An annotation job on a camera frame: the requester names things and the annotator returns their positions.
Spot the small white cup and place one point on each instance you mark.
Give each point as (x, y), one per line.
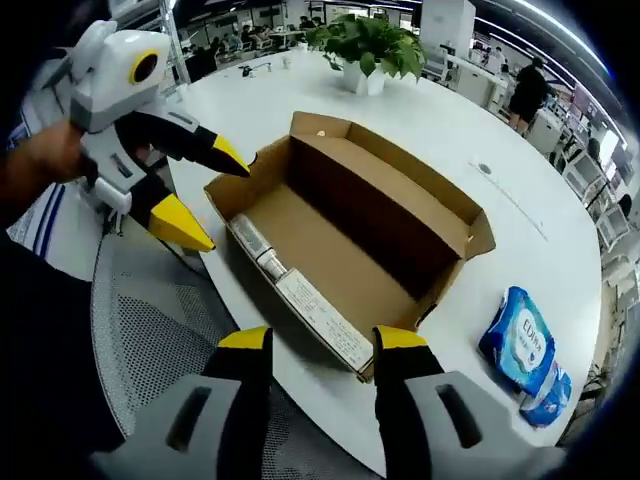
(286, 62)

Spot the grey mesh office chair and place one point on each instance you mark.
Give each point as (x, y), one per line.
(150, 325)

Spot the white office chairs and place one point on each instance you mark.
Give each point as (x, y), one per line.
(590, 175)

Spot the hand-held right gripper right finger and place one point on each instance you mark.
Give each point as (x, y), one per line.
(430, 430)

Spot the small black table item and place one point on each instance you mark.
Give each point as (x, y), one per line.
(245, 70)

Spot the dark blue tissue pack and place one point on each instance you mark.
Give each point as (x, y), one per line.
(550, 405)

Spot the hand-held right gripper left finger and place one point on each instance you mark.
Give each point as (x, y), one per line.
(200, 435)

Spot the round table grommet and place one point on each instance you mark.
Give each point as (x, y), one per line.
(484, 167)

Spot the white printed carton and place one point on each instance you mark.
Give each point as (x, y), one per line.
(325, 325)

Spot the brown cardboard shoe box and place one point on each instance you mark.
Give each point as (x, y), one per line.
(350, 280)

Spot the light blue soft wipes pack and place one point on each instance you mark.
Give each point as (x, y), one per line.
(525, 340)

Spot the person's left hand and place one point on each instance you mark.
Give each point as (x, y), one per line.
(45, 160)

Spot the silver grey small box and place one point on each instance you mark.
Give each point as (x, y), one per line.
(247, 235)

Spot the green plant in white pot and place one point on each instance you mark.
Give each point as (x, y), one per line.
(370, 42)

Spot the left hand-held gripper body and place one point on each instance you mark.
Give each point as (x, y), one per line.
(110, 80)

